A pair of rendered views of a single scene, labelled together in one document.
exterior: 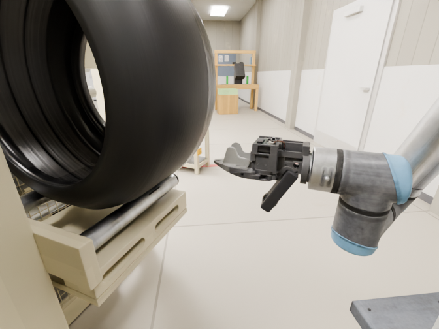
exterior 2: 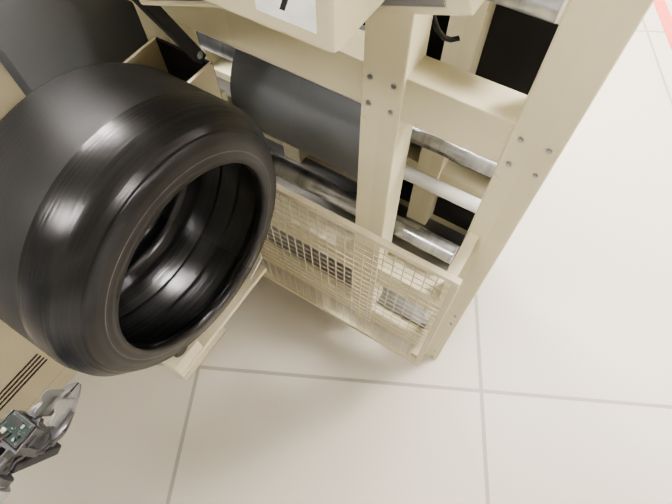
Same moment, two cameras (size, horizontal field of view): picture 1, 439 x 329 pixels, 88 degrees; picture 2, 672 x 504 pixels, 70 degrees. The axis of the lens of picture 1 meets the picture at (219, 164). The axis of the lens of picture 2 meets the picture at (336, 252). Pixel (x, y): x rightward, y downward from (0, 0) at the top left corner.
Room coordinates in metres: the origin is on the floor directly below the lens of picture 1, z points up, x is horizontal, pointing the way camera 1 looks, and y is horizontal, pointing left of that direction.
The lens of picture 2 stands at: (1.10, -0.13, 2.03)
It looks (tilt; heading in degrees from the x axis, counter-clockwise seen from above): 61 degrees down; 102
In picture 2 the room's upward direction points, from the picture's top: 1 degrees counter-clockwise
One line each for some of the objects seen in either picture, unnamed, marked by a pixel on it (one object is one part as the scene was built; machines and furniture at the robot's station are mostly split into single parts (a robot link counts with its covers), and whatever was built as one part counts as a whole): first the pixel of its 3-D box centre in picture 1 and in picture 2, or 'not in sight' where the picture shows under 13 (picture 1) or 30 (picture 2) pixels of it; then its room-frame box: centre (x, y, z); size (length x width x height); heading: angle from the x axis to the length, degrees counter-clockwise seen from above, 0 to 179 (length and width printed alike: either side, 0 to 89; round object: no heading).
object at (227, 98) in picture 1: (237, 81); not in sight; (8.09, -0.61, 0.99); 1.46 x 1.31 x 1.97; 96
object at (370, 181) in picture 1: (367, 176); not in sight; (0.40, -0.29, 1.03); 0.12 x 0.09 x 0.10; 69
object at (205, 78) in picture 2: not in sight; (180, 108); (0.48, 0.78, 1.05); 0.20 x 0.15 x 0.30; 159
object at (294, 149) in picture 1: (279, 160); (15, 447); (0.46, -0.13, 1.04); 0.12 x 0.08 x 0.09; 69
